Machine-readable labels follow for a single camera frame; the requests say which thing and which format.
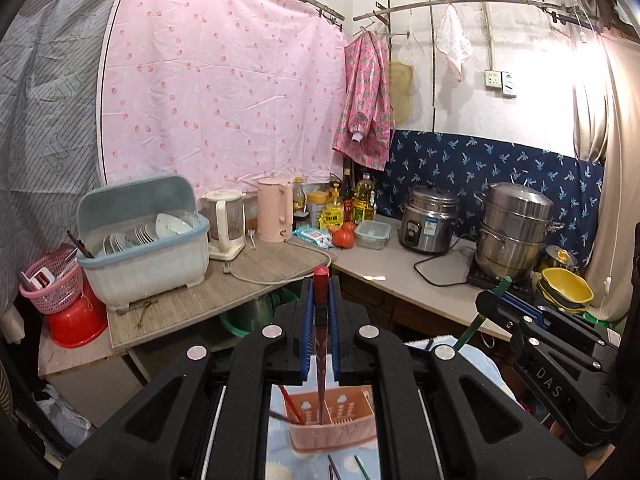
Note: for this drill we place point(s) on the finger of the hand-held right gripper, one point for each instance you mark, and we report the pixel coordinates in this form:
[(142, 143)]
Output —
[(500, 310), (530, 309)]

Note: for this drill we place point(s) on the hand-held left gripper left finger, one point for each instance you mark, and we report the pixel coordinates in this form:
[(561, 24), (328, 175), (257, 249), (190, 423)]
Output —
[(309, 340)]

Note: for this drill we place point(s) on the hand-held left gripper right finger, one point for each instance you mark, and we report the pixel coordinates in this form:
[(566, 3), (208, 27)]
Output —
[(334, 350)]

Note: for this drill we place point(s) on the pink perforated utensil holder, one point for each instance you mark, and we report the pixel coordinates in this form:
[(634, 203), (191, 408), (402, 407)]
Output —
[(345, 430)]

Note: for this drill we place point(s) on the maroon chopstick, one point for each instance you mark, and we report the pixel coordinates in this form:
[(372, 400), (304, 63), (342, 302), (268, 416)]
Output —
[(331, 467)]

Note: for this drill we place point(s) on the black induction cooker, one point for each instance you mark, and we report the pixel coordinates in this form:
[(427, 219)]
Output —
[(480, 277)]

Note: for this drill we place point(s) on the yellow bowl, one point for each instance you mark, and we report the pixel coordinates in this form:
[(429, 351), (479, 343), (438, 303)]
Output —
[(567, 285)]

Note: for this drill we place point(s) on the blue printed tablecloth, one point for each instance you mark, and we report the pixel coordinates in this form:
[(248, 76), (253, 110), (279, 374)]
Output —
[(475, 365)]

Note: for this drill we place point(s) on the green plastic basin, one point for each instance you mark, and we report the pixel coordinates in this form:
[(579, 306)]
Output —
[(245, 317)]

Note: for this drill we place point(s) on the steel steamer pot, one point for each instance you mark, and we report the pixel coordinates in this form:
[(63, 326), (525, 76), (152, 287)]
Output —
[(515, 230)]

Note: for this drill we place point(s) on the blue wet wipes pack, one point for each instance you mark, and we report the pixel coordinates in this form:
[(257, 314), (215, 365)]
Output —
[(312, 237)]

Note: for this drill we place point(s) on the beige curved counter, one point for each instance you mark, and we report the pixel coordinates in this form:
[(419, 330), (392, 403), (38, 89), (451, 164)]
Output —
[(400, 270)]

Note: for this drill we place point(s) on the red tomato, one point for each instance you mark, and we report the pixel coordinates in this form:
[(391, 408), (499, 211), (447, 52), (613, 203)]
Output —
[(344, 236)]

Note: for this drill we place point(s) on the silver rice cooker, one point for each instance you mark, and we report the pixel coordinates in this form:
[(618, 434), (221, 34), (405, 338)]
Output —
[(427, 220)]

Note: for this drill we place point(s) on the clear food container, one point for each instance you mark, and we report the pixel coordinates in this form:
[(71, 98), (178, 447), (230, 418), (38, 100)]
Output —
[(372, 235)]

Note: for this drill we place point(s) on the yellow seasoning packet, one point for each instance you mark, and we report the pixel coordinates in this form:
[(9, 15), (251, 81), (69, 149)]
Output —
[(332, 219)]

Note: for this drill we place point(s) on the yellow lidded tin can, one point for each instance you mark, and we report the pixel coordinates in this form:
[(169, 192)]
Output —
[(316, 210)]

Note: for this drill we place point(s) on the pink electric kettle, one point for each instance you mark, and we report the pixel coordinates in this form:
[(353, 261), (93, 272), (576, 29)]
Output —
[(272, 210)]

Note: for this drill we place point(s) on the wood-grain side table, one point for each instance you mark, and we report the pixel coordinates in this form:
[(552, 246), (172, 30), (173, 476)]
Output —
[(175, 310)]

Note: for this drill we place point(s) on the white glass blender jug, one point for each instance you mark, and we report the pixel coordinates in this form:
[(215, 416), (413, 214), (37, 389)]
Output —
[(225, 225)]

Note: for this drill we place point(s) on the amber bottle yellow cap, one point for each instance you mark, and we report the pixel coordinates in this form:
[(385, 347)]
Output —
[(299, 197)]

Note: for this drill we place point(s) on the cooking oil bottle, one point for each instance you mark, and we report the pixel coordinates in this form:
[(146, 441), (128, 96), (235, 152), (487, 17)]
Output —
[(363, 202)]

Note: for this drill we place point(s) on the dark sauce bottle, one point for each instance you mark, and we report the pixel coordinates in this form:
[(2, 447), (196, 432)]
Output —
[(347, 195)]

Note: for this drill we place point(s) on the navy leaf-print cloth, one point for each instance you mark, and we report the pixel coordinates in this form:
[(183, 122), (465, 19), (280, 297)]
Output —
[(450, 160)]

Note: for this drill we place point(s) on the beige curtain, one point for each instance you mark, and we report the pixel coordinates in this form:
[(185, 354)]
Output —
[(610, 160)]

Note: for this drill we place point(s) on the white dish drainer teal lid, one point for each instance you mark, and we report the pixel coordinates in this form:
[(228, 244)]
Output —
[(145, 270)]

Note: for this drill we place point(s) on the stack of white plates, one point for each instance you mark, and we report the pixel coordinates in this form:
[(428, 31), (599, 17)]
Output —
[(145, 235)]

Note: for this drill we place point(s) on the red plastic basin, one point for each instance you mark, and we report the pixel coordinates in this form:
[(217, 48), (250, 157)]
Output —
[(77, 325)]

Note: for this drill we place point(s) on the pink floral garment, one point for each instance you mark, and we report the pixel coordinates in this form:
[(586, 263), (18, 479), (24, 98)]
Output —
[(365, 100)]

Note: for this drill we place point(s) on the dark chopsticks bundle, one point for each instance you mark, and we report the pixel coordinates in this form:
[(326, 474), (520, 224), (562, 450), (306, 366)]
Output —
[(80, 245)]

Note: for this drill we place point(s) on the grey plastic bag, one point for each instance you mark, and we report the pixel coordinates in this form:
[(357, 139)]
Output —
[(65, 415)]

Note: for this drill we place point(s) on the small pink mesh basket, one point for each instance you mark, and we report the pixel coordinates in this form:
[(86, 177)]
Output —
[(50, 285)]

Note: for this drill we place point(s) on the pink dotted curtain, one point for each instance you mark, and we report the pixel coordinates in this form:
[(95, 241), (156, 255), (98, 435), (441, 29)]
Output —
[(215, 85)]

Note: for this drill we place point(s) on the white hanging rag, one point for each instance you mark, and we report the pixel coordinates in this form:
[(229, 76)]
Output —
[(452, 40)]

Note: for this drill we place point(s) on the white mesh bag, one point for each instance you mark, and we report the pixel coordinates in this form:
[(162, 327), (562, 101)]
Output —
[(411, 50)]

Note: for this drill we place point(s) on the white paper roll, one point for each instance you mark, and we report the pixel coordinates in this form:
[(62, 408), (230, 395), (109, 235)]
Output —
[(10, 325)]

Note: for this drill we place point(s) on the grey striped curtain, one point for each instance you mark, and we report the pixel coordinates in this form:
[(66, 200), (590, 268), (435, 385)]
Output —
[(45, 110)]

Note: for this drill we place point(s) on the white switch box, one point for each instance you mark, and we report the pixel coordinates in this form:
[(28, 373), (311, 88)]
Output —
[(509, 85)]

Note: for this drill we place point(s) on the wall socket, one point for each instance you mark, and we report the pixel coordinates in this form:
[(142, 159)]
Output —
[(493, 79)]

